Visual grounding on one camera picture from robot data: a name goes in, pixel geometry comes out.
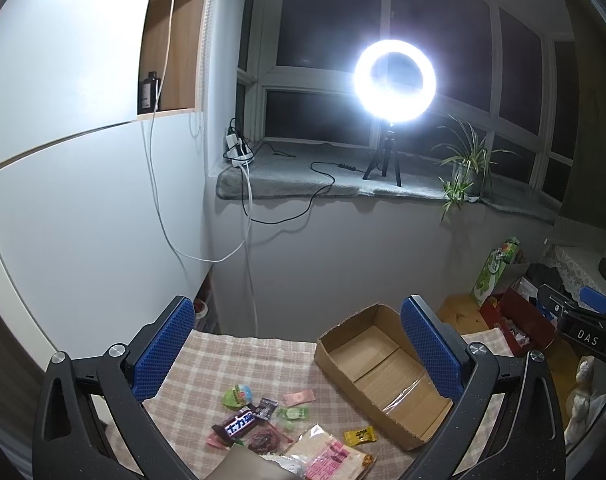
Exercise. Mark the grey paper bag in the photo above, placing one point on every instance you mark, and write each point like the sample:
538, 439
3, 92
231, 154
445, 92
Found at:
242, 464

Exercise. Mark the red dried fruit packet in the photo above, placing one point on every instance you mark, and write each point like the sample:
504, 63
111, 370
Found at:
266, 439

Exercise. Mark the brown cardboard box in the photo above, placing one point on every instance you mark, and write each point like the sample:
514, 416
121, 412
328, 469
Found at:
370, 359

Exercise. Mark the wooden side cabinet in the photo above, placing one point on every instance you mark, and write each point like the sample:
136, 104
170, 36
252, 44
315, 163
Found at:
462, 312

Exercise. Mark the red gift box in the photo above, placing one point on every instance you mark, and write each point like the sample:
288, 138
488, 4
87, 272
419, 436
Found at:
516, 315

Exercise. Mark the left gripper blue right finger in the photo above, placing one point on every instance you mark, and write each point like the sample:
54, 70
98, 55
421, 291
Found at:
440, 349

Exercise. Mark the green printed carton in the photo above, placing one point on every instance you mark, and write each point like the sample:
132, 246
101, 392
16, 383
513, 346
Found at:
497, 262

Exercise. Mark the plaid checkered tablecloth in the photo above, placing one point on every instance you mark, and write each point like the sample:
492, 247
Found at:
189, 401

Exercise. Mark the dark bottle on shelf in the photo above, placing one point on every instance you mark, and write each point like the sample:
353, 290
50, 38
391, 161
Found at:
148, 93

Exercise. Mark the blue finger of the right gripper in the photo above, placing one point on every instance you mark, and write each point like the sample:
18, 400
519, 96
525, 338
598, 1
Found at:
593, 299

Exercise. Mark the green candy packet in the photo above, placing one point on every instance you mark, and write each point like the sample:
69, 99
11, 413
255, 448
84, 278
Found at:
289, 419

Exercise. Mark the yellow candy packet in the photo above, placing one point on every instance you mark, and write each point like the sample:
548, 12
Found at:
360, 436

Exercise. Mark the wooden wall shelf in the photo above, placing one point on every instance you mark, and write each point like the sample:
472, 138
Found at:
170, 48

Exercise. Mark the white lace cloth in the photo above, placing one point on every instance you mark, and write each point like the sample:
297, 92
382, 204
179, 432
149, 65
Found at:
578, 267

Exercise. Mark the packaged sliced bread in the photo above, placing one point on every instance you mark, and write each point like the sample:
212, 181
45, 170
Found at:
318, 455

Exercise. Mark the small black candy packet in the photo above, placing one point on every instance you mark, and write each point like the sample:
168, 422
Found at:
265, 409

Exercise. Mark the bright ring light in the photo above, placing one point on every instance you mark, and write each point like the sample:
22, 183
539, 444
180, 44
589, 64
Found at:
394, 81

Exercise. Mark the black tripod stand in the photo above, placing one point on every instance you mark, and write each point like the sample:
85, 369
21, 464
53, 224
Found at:
386, 156

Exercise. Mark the Snickers chocolate bar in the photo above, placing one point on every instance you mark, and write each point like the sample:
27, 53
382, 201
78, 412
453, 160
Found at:
237, 425

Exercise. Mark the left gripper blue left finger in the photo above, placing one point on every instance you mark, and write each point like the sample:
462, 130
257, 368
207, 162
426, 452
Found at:
154, 349

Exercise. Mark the white power strip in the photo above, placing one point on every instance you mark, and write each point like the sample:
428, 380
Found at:
239, 152

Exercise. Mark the green round jelly cup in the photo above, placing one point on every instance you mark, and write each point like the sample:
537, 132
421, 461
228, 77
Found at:
237, 397

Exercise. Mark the window frame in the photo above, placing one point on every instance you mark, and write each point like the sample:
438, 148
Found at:
489, 86

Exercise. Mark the small pink candy wrapper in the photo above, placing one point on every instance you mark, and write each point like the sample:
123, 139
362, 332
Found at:
217, 442

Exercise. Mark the potted spider plant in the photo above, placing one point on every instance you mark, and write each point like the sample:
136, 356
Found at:
472, 162

